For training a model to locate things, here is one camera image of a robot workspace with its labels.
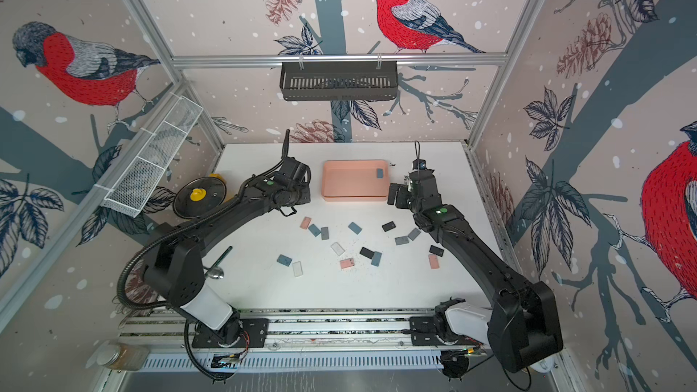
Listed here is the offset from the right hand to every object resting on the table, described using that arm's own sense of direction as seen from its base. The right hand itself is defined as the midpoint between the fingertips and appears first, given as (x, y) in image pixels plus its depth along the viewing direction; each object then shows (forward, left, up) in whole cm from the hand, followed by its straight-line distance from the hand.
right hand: (404, 184), depth 85 cm
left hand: (0, +32, -3) cm, 32 cm away
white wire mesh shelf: (-10, +82, +7) cm, 83 cm away
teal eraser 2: (-8, +31, -18) cm, 36 cm away
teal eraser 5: (-19, +39, -17) cm, 47 cm away
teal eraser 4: (-18, +9, -18) cm, 27 cm away
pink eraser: (-6, +34, -16) cm, 38 cm away
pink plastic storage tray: (+15, +17, -18) cm, 29 cm away
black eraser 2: (-14, -11, -18) cm, 25 cm away
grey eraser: (-11, -1, -17) cm, 20 cm away
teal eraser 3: (-7, +16, -18) cm, 25 cm away
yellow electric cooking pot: (-4, +68, -3) cm, 68 cm away
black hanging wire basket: (+44, +24, +11) cm, 51 cm away
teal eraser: (+18, +7, -17) cm, 26 cm away
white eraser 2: (-22, +34, -18) cm, 44 cm away
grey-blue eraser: (-9, +27, -17) cm, 33 cm away
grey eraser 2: (-9, -4, -18) cm, 20 cm away
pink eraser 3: (-17, -11, -19) cm, 28 cm away
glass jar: (-47, +70, -8) cm, 85 cm away
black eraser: (-15, +12, -18) cm, 27 cm away
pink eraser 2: (-20, +18, -17) cm, 32 cm away
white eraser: (-15, +22, -18) cm, 32 cm away
